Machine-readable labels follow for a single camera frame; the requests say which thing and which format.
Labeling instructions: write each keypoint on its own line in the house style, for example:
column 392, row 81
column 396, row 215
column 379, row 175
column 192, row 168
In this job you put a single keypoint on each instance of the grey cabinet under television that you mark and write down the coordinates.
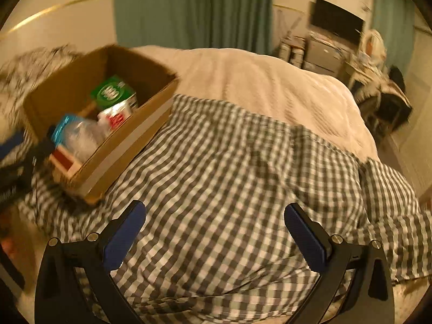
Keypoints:
column 323, row 57

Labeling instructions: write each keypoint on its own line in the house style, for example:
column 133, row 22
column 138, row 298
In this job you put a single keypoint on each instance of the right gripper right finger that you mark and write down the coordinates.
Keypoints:
column 369, row 298

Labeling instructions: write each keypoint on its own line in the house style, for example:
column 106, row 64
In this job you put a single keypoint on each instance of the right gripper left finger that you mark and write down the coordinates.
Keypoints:
column 59, row 298

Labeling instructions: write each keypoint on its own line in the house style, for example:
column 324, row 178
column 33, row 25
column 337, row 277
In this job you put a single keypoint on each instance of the blue capped clear bottle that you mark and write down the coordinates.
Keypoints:
column 81, row 137

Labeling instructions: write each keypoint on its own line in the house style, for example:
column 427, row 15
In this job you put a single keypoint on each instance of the white oval vanity mirror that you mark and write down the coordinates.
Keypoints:
column 372, row 45

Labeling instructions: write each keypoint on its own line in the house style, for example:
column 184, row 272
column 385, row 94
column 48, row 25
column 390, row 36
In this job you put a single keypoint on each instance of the chair with clothes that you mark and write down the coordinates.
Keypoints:
column 383, row 104

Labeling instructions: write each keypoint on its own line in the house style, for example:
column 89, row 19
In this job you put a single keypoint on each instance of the white dressing table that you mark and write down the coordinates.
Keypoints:
column 360, row 74

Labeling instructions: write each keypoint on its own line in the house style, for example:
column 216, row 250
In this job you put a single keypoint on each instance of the green window curtain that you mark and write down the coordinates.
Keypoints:
column 394, row 20

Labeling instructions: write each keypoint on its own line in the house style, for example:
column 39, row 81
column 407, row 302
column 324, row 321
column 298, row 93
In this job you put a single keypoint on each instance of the black wall television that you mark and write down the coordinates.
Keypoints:
column 336, row 20

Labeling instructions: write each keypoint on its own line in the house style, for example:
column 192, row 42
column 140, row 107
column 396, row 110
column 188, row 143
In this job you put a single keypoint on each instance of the large green curtain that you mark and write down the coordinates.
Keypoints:
column 187, row 24

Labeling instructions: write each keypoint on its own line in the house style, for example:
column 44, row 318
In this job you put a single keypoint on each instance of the small red white carton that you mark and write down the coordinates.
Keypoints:
column 64, row 161

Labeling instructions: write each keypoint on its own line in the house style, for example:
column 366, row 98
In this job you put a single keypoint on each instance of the white fluffy blanket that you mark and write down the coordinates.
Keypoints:
column 271, row 87

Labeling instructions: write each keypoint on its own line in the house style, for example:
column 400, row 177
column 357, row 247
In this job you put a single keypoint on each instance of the grey white checkered sheet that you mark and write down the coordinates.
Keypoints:
column 215, row 181

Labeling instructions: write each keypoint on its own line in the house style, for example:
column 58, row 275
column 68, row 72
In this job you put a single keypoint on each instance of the brown cardboard box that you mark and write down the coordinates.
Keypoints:
column 67, row 91

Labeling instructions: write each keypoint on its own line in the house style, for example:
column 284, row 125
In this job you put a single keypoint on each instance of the green snack bag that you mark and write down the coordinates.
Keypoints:
column 113, row 91

